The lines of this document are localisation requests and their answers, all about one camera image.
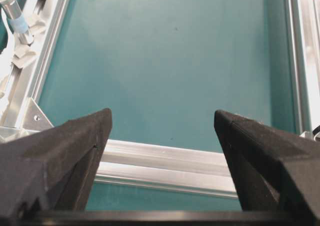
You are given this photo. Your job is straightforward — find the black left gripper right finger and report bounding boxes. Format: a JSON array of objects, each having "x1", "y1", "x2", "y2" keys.
[{"x1": 214, "y1": 110, "x2": 320, "y2": 225}]

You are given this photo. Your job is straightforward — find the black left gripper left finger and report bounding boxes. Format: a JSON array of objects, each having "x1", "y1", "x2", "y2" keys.
[{"x1": 0, "y1": 108, "x2": 112, "y2": 218}]

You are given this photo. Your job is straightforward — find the metal cylinder peg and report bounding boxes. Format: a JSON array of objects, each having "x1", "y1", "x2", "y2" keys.
[{"x1": 0, "y1": 0, "x2": 34, "y2": 45}]

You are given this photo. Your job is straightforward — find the aluminium extrusion frame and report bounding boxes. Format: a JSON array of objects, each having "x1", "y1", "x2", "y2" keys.
[{"x1": 0, "y1": 0, "x2": 320, "y2": 198}]

